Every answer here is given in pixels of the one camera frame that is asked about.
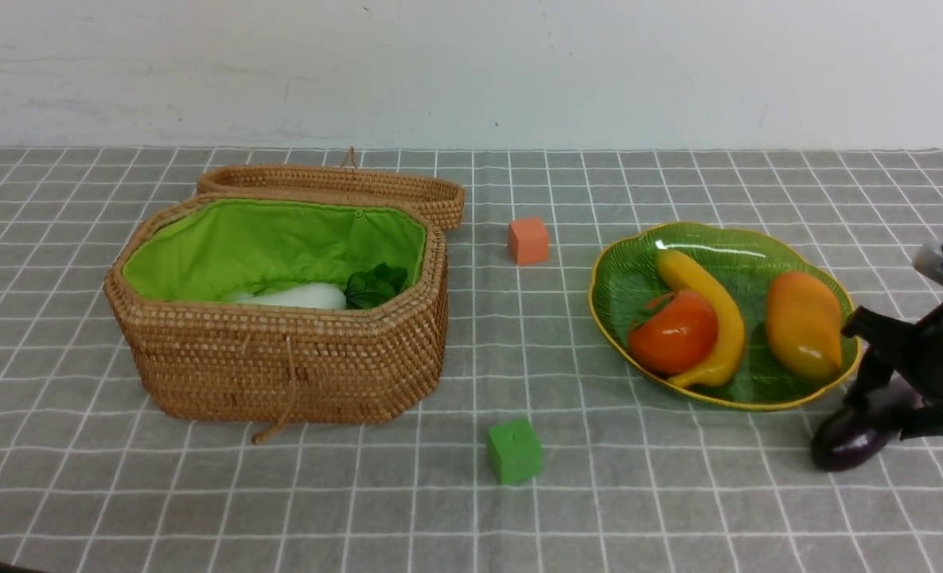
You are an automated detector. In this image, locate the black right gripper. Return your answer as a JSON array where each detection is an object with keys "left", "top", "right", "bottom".
[{"left": 840, "top": 302, "right": 943, "bottom": 440}]

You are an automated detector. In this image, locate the purple eggplant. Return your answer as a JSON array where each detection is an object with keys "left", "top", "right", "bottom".
[{"left": 809, "top": 377, "right": 922, "bottom": 473}]

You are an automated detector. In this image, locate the yellow orange mango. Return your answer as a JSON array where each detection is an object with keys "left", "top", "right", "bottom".
[{"left": 766, "top": 271, "right": 844, "bottom": 385}]

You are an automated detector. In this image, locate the yellow banana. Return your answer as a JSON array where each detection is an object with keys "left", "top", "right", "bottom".
[{"left": 656, "top": 248, "right": 747, "bottom": 390}]

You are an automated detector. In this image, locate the orange persimmon with green leaf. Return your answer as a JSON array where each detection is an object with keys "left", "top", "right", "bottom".
[{"left": 627, "top": 290, "right": 719, "bottom": 376}]

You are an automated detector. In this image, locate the green glass leaf plate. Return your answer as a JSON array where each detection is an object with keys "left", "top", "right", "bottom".
[{"left": 588, "top": 221, "right": 863, "bottom": 412}]

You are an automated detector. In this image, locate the orange foam cube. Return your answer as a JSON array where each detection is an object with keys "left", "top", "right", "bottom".
[{"left": 507, "top": 216, "right": 550, "bottom": 266}]

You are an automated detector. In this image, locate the green foam cube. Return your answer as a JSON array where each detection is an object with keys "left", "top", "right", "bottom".
[{"left": 487, "top": 417, "right": 544, "bottom": 485}]

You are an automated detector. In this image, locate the green lettuce leaf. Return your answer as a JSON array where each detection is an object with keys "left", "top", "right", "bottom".
[{"left": 344, "top": 263, "right": 408, "bottom": 310}]

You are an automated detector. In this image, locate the woven rattan basket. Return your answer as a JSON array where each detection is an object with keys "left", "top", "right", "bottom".
[{"left": 103, "top": 191, "right": 449, "bottom": 427}]

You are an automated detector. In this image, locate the grey checkered tablecloth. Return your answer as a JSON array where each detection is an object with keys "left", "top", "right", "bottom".
[{"left": 0, "top": 148, "right": 943, "bottom": 572}]

